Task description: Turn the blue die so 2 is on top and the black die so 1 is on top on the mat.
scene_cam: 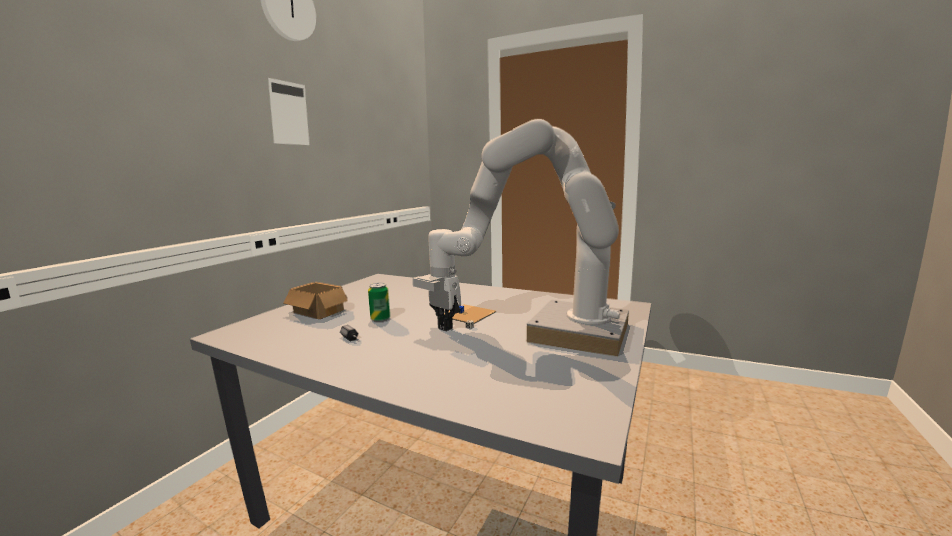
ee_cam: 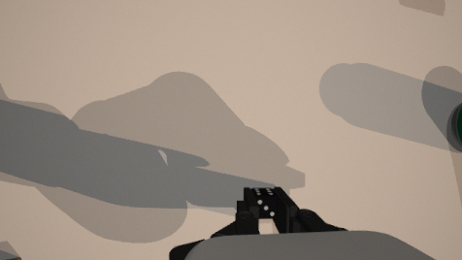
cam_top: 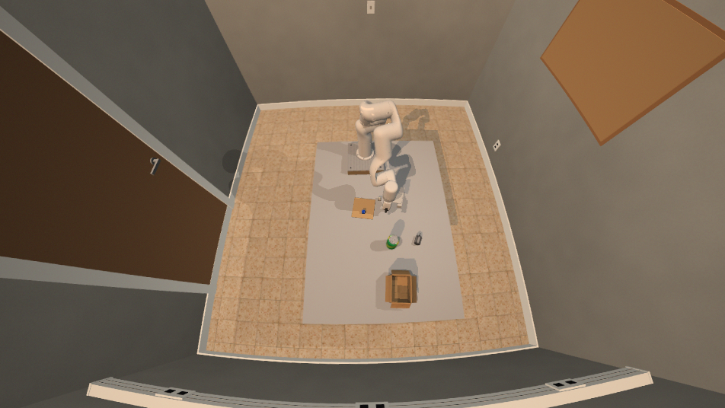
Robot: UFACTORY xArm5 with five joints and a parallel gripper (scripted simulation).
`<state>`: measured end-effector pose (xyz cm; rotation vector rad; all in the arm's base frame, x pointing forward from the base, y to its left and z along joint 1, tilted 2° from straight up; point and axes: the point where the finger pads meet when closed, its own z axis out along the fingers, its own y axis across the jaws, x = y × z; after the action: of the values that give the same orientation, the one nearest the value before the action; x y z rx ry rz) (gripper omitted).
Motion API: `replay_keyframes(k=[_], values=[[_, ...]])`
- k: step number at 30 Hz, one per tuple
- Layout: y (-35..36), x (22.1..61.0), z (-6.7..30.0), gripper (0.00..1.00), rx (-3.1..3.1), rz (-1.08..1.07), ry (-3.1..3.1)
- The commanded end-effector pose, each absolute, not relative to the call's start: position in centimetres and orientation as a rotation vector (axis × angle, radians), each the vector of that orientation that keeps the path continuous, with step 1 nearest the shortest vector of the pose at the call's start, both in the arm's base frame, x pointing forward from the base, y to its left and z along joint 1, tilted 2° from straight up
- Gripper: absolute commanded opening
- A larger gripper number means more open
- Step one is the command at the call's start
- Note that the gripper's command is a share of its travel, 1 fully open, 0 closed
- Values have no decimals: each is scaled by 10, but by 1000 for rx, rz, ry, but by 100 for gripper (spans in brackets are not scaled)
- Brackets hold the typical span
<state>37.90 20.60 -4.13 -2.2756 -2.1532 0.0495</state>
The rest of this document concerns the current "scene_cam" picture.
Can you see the orange flat square mat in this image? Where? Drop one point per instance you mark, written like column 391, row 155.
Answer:
column 472, row 313

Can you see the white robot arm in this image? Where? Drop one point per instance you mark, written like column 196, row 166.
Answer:
column 597, row 227

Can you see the green drink can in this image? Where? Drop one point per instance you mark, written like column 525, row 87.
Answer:
column 379, row 302

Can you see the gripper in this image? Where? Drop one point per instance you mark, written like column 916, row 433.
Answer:
column 448, row 297

